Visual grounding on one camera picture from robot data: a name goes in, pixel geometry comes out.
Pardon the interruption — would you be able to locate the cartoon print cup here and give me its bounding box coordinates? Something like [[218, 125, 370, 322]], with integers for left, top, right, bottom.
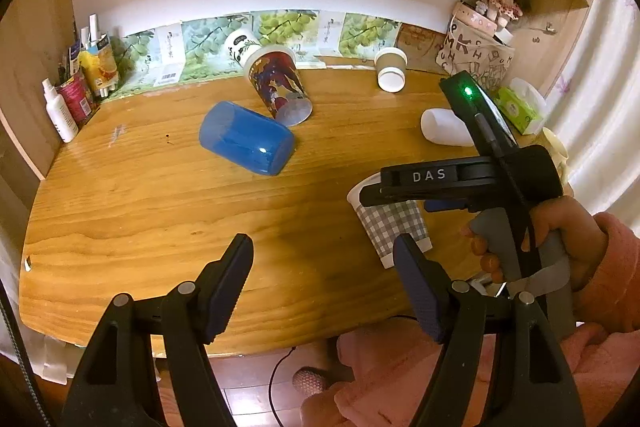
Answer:
[[247, 46, 314, 126]]

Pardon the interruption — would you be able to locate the white tube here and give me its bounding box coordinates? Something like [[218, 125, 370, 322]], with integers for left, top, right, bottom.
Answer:
[[80, 14, 101, 54]]

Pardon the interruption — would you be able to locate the brown paper cup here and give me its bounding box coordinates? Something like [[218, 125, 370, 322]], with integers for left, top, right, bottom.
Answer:
[[375, 48, 407, 93]]

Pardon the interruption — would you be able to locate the red cosmetic tube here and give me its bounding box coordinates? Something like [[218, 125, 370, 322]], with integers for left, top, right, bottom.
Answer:
[[56, 73, 97, 124]]

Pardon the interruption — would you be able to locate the grape print cardboard strip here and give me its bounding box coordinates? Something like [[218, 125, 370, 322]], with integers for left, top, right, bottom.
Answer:
[[107, 9, 402, 100]]

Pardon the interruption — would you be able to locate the person's right forearm pink sleeve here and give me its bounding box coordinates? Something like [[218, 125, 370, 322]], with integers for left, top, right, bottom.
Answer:
[[570, 212, 640, 335]]

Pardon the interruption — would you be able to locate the plain white cup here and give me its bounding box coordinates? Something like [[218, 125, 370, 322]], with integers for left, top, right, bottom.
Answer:
[[420, 107, 477, 147]]

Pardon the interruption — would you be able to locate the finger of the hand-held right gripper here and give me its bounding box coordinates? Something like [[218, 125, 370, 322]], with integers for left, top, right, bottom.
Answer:
[[359, 158, 501, 212]]

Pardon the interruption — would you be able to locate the green tissue pack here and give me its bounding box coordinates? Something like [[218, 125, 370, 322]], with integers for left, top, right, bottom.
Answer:
[[492, 78, 547, 136]]

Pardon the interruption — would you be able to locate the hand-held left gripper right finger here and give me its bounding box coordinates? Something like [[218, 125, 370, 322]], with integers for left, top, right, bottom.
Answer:
[[393, 234, 586, 427]]

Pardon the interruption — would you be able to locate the white spray bottle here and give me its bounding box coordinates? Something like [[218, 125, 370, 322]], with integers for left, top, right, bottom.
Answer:
[[42, 78, 80, 143]]

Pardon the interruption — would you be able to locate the yellow packet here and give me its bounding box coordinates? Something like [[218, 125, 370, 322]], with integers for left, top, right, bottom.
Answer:
[[79, 34, 122, 100]]

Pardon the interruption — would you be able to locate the pink round box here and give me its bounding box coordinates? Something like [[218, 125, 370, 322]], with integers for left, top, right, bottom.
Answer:
[[452, 0, 497, 32]]

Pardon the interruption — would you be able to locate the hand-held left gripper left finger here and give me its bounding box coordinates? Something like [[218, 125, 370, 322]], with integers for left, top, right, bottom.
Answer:
[[60, 234, 253, 427]]

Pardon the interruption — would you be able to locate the cream-coloured object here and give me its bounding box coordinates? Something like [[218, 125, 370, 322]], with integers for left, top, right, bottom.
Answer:
[[541, 127, 572, 185]]

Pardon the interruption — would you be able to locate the blue plastic cup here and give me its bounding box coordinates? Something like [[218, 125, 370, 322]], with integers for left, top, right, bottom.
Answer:
[[199, 101, 296, 178]]

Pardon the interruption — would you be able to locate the person's pink robe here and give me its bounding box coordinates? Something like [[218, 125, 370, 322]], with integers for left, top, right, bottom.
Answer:
[[299, 321, 640, 427]]

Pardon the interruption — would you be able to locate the person's right hand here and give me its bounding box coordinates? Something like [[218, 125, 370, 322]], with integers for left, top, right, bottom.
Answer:
[[462, 196, 608, 292]]

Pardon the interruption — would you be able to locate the white curtain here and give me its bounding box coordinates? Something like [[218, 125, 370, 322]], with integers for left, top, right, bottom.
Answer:
[[547, 0, 640, 228]]

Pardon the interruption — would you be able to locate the checkered paper cup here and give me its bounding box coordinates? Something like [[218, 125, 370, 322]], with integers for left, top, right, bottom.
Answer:
[[347, 173, 433, 269]]

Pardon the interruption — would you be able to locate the letter print canvas bag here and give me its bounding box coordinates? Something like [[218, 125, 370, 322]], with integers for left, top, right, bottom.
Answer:
[[436, 14, 516, 88]]

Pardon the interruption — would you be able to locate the wooden side panel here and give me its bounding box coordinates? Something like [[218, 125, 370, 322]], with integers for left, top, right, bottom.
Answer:
[[0, 0, 77, 182]]

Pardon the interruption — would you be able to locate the white panda print cup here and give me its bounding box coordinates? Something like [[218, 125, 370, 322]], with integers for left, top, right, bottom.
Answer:
[[223, 28, 262, 68]]

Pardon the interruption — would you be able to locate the black cable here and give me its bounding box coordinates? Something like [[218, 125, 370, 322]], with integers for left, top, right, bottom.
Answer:
[[268, 316, 418, 427]]

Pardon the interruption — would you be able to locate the pink slipper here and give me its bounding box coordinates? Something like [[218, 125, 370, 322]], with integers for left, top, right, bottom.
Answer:
[[292, 367, 329, 396]]

